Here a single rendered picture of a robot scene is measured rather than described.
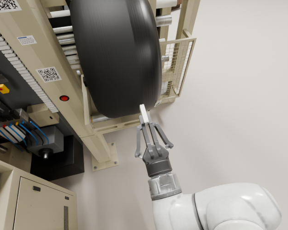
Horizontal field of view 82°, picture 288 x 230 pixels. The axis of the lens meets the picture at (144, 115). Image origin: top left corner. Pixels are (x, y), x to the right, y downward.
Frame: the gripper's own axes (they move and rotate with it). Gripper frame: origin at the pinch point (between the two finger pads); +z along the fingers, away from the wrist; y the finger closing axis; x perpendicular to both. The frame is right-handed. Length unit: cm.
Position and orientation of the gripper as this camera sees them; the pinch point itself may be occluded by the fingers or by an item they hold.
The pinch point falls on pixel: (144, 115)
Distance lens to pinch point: 57.2
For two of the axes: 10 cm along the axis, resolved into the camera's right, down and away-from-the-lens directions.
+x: -0.4, 4.2, 9.1
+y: -9.7, 2.1, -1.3
